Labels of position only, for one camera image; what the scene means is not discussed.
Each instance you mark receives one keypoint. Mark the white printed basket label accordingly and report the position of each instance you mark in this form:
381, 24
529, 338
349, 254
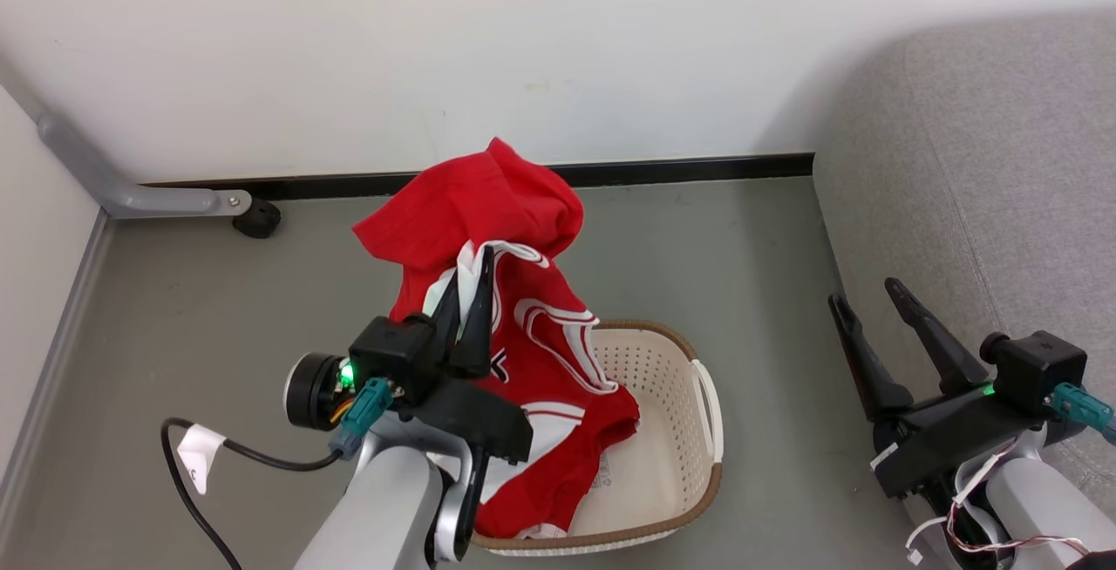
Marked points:
603, 471

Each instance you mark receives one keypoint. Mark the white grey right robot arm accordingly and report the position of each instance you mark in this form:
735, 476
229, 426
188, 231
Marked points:
1037, 500

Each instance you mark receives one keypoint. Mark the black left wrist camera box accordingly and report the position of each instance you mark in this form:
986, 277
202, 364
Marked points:
392, 352

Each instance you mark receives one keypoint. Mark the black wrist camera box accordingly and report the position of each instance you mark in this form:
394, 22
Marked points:
1037, 369
392, 352

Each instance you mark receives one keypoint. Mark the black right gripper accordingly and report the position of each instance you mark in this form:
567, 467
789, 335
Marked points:
950, 435

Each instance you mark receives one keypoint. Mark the black rubber foot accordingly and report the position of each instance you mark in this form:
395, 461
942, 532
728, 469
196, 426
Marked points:
257, 220

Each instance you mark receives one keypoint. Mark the grey fabric sofa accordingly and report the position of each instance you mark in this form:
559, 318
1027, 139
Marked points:
1003, 160

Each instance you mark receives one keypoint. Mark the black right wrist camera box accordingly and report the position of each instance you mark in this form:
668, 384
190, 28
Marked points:
1037, 369

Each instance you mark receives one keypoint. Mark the grey metal frame leg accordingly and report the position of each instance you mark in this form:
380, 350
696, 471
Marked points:
131, 197

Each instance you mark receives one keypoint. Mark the cream perforated laundry basket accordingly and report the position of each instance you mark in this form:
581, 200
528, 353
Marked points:
663, 465

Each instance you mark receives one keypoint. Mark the black baseboard strip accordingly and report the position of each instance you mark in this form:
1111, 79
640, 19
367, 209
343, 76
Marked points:
697, 169

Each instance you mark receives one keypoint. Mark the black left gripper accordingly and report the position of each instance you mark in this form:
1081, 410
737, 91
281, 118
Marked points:
471, 417

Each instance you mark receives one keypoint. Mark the red white-striped garment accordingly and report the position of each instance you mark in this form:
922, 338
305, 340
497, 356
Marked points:
488, 195

